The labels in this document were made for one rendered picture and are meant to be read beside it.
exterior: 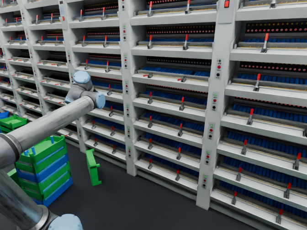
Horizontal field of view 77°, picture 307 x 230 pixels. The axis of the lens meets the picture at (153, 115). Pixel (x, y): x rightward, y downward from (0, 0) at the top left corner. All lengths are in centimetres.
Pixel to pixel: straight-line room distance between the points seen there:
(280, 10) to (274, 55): 20
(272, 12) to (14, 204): 143
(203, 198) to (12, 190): 119
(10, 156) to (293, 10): 127
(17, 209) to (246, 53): 131
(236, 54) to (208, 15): 26
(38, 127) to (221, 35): 99
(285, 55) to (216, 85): 36
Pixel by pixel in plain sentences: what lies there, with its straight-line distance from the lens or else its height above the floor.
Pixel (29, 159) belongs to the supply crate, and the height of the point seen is 43.
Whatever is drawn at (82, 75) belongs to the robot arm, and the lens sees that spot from 123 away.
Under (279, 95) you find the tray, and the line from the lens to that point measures 118.
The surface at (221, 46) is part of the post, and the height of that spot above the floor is 117.
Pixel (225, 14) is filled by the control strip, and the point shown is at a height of 132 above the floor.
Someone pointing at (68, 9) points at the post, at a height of 144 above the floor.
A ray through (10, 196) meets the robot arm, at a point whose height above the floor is 58.
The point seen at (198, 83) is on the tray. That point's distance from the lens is 127.
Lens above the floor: 119
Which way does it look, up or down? 21 degrees down
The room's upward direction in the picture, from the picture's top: straight up
